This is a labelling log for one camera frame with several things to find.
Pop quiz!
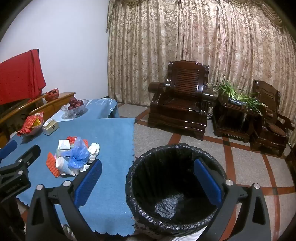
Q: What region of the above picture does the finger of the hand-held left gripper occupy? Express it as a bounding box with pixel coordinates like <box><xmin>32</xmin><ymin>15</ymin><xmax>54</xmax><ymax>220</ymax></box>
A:
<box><xmin>0</xmin><ymin>140</ymin><xmax>18</xmax><ymax>163</ymax></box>
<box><xmin>0</xmin><ymin>145</ymin><xmax>41</xmax><ymax>184</ymax></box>

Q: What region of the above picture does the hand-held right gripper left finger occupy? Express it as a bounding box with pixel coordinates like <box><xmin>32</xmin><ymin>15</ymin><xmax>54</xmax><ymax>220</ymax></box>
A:
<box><xmin>25</xmin><ymin>159</ymin><xmax>103</xmax><ymax>241</ymax></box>

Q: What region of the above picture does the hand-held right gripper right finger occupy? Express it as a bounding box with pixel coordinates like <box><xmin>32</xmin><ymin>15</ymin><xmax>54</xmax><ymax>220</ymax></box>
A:
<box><xmin>193</xmin><ymin>158</ymin><xmax>272</xmax><ymax>241</ymax></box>

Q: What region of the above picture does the blue plastic bag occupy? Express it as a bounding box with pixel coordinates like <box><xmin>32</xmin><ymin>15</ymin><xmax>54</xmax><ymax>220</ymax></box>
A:
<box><xmin>61</xmin><ymin>137</ymin><xmax>92</xmax><ymax>169</ymax></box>

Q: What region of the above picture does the white paper cup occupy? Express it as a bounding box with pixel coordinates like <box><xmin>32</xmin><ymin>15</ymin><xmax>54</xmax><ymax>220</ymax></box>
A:
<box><xmin>55</xmin><ymin>156</ymin><xmax>72</xmax><ymax>175</ymax></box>

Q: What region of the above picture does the white small box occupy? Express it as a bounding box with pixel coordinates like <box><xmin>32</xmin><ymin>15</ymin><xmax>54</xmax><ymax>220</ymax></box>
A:
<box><xmin>58</xmin><ymin>140</ymin><xmax>71</xmax><ymax>151</ymax></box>

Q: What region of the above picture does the white tissue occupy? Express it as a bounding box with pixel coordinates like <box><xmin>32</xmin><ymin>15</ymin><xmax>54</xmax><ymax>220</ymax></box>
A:
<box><xmin>88</xmin><ymin>142</ymin><xmax>100</xmax><ymax>155</ymax></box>

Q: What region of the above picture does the trash bin with black bag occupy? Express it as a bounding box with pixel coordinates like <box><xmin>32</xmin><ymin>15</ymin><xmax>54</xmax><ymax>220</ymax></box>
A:
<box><xmin>125</xmin><ymin>143</ymin><xmax>234</xmax><ymax>237</ymax></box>

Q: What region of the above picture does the beige tissue box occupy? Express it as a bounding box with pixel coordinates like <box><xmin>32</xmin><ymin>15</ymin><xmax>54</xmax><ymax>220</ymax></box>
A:
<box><xmin>42</xmin><ymin>119</ymin><xmax>60</xmax><ymax>136</ymax></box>

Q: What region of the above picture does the dish of red snack packets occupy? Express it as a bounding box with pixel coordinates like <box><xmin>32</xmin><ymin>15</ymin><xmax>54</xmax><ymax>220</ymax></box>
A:
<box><xmin>17</xmin><ymin>112</ymin><xmax>45</xmax><ymax>137</ymax></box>

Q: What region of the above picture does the blue felt tablecloth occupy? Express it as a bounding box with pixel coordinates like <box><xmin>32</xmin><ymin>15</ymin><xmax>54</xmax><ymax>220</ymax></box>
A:
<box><xmin>6</xmin><ymin>118</ymin><xmax>137</xmax><ymax>234</ymax></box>

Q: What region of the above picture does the glass fruit bowl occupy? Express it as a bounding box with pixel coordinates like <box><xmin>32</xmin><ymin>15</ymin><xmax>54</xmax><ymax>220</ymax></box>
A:
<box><xmin>60</xmin><ymin>99</ymin><xmax>89</xmax><ymax>120</ymax></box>

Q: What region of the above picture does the dark wooden side table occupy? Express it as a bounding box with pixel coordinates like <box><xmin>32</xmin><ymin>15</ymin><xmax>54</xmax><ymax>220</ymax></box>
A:
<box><xmin>211</xmin><ymin>95</ymin><xmax>262</xmax><ymax>143</ymax></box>

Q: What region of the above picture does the red cloth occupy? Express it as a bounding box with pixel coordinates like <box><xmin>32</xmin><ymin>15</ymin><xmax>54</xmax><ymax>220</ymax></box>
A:
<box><xmin>0</xmin><ymin>49</ymin><xmax>46</xmax><ymax>106</ymax></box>

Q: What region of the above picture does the light blue tablecloth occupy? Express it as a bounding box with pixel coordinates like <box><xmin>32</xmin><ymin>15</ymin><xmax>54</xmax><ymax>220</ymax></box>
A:
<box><xmin>54</xmin><ymin>98</ymin><xmax>120</xmax><ymax>122</ymax></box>

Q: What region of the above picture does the potted green plant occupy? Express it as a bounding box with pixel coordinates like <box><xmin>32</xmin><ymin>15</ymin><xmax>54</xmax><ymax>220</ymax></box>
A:
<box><xmin>207</xmin><ymin>80</ymin><xmax>269</xmax><ymax>116</ymax></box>

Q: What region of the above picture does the wide dark wooden armchair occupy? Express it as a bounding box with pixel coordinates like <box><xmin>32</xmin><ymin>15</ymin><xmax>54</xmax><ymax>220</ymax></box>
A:
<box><xmin>148</xmin><ymin>60</ymin><xmax>219</xmax><ymax>141</ymax></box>

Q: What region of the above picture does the narrow dark wooden armchair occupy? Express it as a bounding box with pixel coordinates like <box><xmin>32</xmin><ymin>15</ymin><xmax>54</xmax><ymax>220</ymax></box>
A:
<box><xmin>250</xmin><ymin>79</ymin><xmax>295</xmax><ymax>158</ymax></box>

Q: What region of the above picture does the beige patterned curtain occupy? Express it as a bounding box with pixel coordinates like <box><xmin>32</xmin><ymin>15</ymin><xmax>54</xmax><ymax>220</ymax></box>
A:
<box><xmin>106</xmin><ymin>0</ymin><xmax>296</xmax><ymax>130</ymax></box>

